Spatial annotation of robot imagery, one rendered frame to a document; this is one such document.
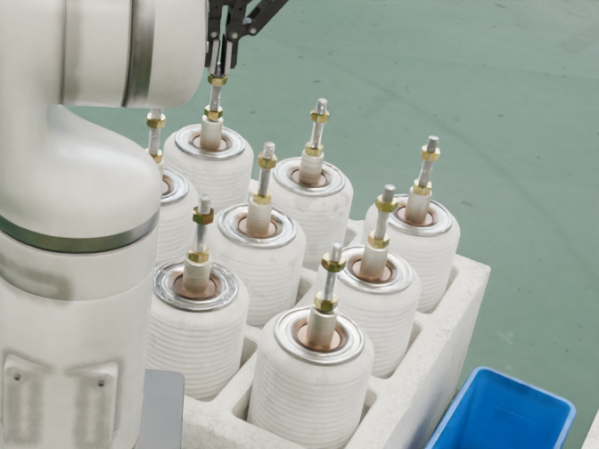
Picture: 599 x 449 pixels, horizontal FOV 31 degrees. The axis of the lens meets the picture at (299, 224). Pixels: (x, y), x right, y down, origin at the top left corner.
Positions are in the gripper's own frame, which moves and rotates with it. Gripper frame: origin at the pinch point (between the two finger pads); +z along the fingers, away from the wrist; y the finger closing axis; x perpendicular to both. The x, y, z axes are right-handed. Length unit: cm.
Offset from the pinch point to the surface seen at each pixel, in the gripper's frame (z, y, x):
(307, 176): 9.5, -9.0, 8.0
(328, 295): 5.7, -4.5, 33.4
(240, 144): 10.0, -3.2, 0.7
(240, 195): 14.5, -3.2, 3.6
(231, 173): 11.3, -1.8, 4.6
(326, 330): 8.8, -4.7, 34.0
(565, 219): 35, -61, -25
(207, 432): 17.8, 4.4, 35.8
